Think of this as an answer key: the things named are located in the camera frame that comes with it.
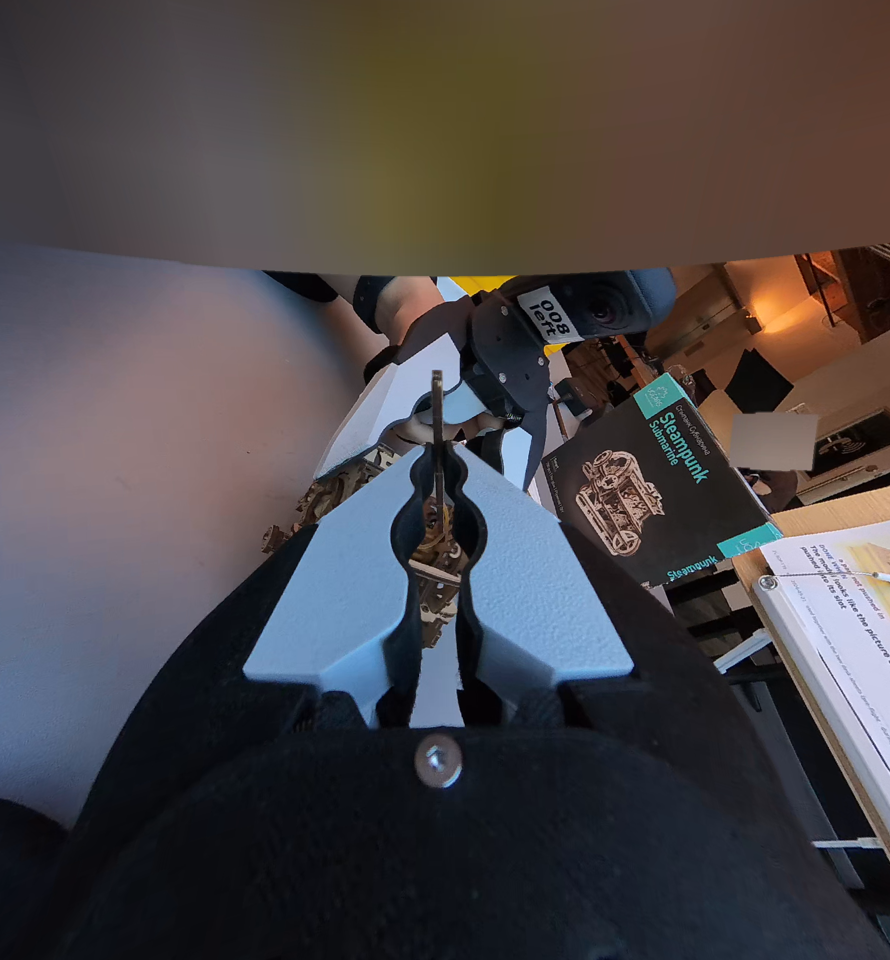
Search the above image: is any wooden mechanical model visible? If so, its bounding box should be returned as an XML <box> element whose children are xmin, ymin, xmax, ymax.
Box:
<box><xmin>261</xmin><ymin>442</ymin><xmax>467</xmax><ymax>650</ymax></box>

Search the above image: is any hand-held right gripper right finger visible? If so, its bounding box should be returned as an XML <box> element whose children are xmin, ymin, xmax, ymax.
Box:
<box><xmin>448</xmin><ymin>442</ymin><xmax>635</xmax><ymax>725</ymax></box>

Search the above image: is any black fabric panel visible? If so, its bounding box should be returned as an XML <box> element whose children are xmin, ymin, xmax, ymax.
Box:
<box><xmin>715</xmin><ymin>348</ymin><xmax>794</xmax><ymax>414</ymax></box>

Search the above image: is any black model kit box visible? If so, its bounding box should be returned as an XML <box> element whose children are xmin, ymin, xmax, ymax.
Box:
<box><xmin>542</xmin><ymin>373</ymin><xmax>785</xmax><ymax>586</ymax></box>

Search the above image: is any person's left hand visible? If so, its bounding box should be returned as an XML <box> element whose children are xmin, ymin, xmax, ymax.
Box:
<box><xmin>373</xmin><ymin>276</ymin><xmax>446</xmax><ymax>354</ymax></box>

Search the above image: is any thin wooden stick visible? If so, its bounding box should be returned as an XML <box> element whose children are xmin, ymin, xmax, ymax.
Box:
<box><xmin>430</xmin><ymin>369</ymin><xmax>447</xmax><ymax>526</ymax></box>

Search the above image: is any person's dark clothing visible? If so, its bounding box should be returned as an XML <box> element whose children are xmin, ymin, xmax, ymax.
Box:
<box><xmin>0</xmin><ymin>791</ymin><xmax>69</xmax><ymax>960</ymax></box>

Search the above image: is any printed task sheet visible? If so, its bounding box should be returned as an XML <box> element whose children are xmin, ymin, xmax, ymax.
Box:
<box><xmin>758</xmin><ymin>513</ymin><xmax>890</xmax><ymax>819</ymax></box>

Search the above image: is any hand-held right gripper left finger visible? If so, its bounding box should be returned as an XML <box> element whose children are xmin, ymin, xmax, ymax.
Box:
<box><xmin>242</xmin><ymin>442</ymin><xmax>436</xmax><ymax>729</ymax></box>

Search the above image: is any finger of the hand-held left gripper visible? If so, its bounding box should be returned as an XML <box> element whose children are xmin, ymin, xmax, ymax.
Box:
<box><xmin>313</xmin><ymin>333</ymin><xmax>464</xmax><ymax>481</ymax></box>
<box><xmin>482</xmin><ymin>420</ymin><xmax>543</xmax><ymax>495</ymax></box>

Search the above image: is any yellow plastic storage bin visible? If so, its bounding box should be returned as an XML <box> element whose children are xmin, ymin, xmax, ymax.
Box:
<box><xmin>445</xmin><ymin>274</ymin><xmax>519</xmax><ymax>300</ymax></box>

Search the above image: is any wooden display stand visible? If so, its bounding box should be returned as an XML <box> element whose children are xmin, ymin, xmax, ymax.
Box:
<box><xmin>731</xmin><ymin>480</ymin><xmax>890</xmax><ymax>901</ymax></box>

